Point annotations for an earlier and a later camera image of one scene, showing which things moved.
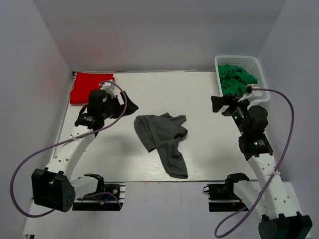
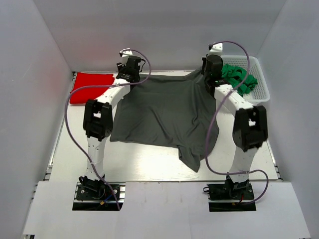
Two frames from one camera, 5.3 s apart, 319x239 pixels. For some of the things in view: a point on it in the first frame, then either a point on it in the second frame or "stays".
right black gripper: [228, 106] to [206, 69]
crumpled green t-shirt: [235, 79] stays
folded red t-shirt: [84, 83] stays
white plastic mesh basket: [251, 64] stays
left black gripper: [119, 104] to [124, 75]
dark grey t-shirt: [164, 133] to [170, 108]
